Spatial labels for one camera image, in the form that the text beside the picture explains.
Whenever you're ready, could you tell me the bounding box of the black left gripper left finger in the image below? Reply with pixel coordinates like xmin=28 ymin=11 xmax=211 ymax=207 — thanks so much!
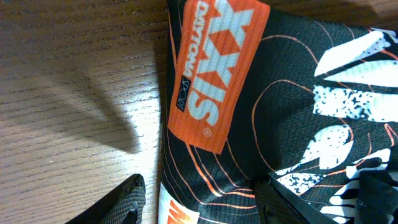
xmin=67 ymin=174 xmax=146 ymax=224

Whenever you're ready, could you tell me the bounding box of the black orange patterned jersey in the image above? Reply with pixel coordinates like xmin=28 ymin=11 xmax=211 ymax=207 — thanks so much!
xmin=158 ymin=0 xmax=397 ymax=223

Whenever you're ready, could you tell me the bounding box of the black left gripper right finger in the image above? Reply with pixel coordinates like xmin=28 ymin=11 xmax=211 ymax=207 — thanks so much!
xmin=254 ymin=175 xmax=335 ymax=224

